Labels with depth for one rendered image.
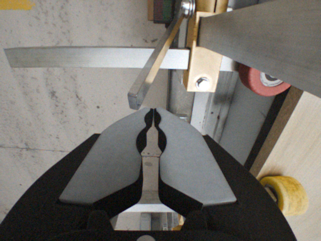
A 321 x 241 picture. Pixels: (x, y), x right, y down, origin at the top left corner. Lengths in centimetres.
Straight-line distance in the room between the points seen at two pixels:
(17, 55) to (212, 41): 30
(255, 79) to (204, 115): 37
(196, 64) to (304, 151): 29
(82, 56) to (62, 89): 112
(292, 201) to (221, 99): 35
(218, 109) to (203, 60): 36
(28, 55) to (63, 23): 95
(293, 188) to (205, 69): 29
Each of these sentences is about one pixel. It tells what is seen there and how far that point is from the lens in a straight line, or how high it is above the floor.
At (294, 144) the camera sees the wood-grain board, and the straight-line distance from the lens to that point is 39.
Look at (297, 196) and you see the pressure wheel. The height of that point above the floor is 96.
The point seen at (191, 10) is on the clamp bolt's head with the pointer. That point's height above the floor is 85.
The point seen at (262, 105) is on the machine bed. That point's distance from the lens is 46.
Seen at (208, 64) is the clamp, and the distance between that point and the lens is 26.
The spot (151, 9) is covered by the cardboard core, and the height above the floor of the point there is 8.
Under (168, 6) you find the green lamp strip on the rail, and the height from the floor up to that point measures 70.
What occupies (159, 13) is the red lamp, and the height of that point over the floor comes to 70.
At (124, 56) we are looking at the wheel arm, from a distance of 26.
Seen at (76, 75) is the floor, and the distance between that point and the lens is 130.
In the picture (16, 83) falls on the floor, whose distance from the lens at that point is 161.
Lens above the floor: 111
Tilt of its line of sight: 58 degrees down
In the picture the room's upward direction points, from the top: 178 degrees clockwise
